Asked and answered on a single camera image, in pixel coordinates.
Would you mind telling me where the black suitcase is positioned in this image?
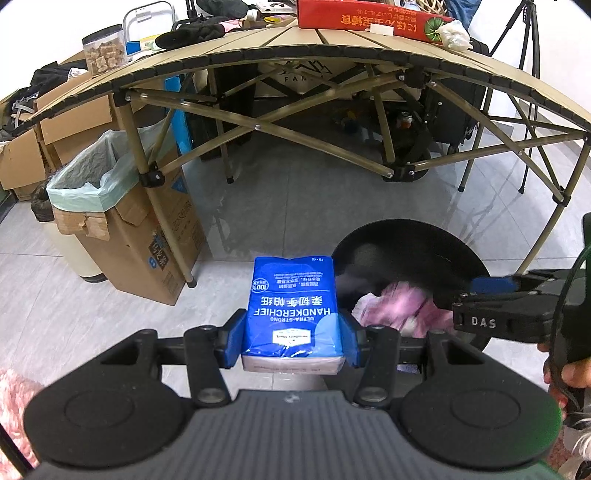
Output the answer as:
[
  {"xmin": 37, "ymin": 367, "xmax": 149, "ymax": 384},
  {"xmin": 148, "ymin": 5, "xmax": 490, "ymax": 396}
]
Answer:
[{"xmin": 424, "ymin": 38, "xmax": 491, "ymax": 149}]

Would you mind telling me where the person's right hand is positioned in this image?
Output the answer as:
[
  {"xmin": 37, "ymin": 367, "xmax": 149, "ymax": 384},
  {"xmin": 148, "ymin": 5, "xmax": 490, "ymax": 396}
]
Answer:
[{"xmin": 544, "ymin": 358, "xmax": 591, "ymax": 417}]

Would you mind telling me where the white foam wedge piece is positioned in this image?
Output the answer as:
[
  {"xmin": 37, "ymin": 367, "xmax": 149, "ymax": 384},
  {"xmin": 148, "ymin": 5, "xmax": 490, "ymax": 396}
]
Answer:
[{"xmin": 369, "ymin": 23, "xmax": 394, "ymax": 37}]

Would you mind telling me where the black cloth on table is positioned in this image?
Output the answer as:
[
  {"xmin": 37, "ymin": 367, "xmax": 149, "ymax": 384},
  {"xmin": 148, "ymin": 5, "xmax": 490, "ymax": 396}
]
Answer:
[{"xmin": 155, "ymin": 23, "xmax": 225, "ymax": 50}]

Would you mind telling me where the clear jar with snacks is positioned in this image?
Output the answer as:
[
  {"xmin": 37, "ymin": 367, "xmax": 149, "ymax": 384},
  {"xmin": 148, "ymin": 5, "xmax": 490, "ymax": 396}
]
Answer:
[{"xmin": 82, "ymin": 24, "xmax": 127, "ymax": 76}]

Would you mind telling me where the cardboard bin with green liner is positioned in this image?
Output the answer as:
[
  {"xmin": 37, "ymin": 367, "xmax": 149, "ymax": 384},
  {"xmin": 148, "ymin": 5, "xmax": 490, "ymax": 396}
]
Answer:
[{"xmin": 46, "ymin": 130, "xmax": 205, "ymax": 305}]

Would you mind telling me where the pink satin bow scrunchie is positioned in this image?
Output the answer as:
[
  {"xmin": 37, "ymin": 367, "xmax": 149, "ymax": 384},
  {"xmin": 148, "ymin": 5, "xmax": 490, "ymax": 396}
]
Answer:
[{"xmin": 352, "ymin": 282, "xmax": 455, "ymax": 338}]

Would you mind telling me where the folding step stool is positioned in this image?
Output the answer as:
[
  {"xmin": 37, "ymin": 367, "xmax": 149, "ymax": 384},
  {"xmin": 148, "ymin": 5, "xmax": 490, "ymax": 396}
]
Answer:
[{"xmin": 122, "ymin": 1, "xmax": 177, "ymax": 59}]

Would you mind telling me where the blue tissue pack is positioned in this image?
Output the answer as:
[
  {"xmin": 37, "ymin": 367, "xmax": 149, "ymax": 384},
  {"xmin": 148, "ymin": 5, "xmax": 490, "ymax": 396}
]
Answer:
[{"xmin": 242, "ymin": 256, "xmax": 345, "ymax": 375}]

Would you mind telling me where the iridescent wrapper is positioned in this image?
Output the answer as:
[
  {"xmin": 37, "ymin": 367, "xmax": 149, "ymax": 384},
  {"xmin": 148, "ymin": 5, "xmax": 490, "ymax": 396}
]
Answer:
[{"xmin": 436, "ymin": 20, "xmax": 472, "ymax": 52}]

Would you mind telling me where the black camera tripod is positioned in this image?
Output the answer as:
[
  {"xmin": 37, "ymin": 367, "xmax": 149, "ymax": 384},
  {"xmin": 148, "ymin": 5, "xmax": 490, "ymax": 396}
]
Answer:
[{"xmin": 479, "ymin": 0, "xmax": 544, "ymax": 195}]

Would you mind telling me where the black round trash bin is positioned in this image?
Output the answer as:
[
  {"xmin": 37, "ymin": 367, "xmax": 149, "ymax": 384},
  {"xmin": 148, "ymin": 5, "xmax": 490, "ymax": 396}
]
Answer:
[{"xmin": 332, "ymin": 219, "xmax": 489, "ymax": 350}]

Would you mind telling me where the olive folding slat table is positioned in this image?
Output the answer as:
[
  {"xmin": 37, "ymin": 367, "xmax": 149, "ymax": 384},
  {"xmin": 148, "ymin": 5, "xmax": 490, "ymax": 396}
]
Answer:
[{"xmin": 8, "ymin": 22, "xmax": 591, "ymax": 289}]

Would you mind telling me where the red cardboard fruit box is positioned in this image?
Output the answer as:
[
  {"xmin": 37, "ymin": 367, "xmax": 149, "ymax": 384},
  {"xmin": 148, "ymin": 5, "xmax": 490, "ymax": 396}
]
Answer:
[{"xmin": 297, "ymin": 0, "xmax": 453, "ymax": 44}]

